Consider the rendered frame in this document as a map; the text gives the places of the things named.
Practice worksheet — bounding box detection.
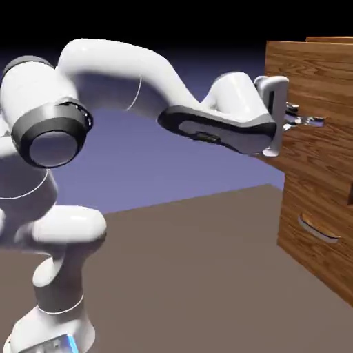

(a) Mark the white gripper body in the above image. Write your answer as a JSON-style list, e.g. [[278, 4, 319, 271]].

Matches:
[[253, 75, 290, 158]]

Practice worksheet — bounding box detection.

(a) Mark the curved silver drawer handle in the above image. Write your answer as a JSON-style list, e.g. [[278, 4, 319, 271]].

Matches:
[[285, 114, 327, 129], [297, 213, 341, 244]]

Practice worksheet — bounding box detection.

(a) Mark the wooden drawer front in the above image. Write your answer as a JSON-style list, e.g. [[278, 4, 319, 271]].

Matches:
[[264, 40, 353, 207], [276, 170, 353, 307]]

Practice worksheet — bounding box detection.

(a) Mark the wooden cabinet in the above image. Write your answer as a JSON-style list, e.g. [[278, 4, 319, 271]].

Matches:
[[264, 35, 353, 307]]

